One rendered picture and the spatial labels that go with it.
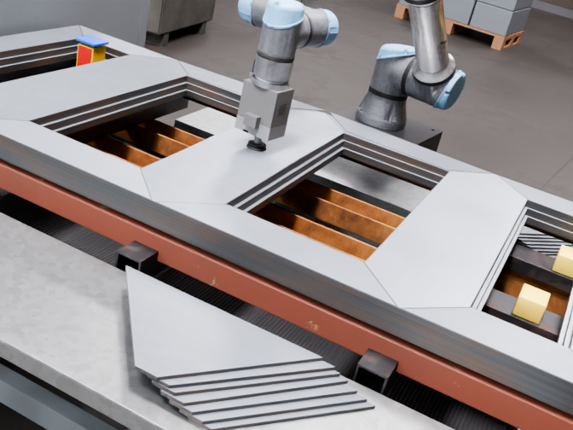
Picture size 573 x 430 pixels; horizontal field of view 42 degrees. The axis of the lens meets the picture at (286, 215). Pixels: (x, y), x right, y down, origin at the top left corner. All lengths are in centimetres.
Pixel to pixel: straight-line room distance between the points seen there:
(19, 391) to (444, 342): 96
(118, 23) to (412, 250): 144
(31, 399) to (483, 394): 97
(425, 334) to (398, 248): 21
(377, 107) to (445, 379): 117
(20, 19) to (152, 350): 127
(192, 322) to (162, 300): 6
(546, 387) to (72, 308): 70
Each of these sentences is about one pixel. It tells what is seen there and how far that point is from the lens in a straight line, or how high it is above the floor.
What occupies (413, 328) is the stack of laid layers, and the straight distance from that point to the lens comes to 114.
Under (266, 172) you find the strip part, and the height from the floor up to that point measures 86.
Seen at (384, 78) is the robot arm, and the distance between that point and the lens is 217.
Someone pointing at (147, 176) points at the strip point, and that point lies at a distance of 135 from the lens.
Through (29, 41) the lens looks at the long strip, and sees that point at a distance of 204.
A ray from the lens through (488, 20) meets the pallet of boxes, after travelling 851.
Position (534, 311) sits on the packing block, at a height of 80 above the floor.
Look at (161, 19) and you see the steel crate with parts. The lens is 538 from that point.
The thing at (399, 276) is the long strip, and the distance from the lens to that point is 121.
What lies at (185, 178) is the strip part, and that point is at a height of 86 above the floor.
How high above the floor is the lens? 143
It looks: 26 degrees down
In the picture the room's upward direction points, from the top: 13 degrees clockwise
